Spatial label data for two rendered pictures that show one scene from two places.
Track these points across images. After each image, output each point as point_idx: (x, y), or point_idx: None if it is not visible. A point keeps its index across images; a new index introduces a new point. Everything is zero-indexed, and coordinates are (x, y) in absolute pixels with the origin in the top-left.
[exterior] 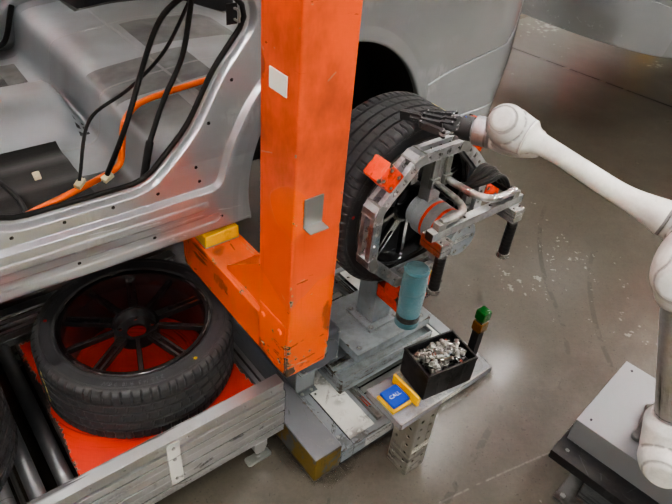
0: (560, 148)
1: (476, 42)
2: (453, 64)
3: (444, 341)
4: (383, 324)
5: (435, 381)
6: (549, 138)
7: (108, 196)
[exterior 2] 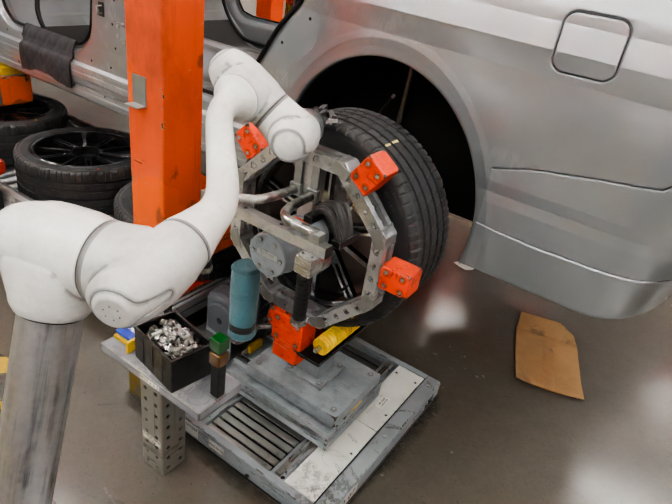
0: (212, 104)
1: (586, 152)
2: (537, 163)
3: (188, 334)
4: (300, 376)
5: (140, 342)
6: (222, 93)
7: (203, 94)
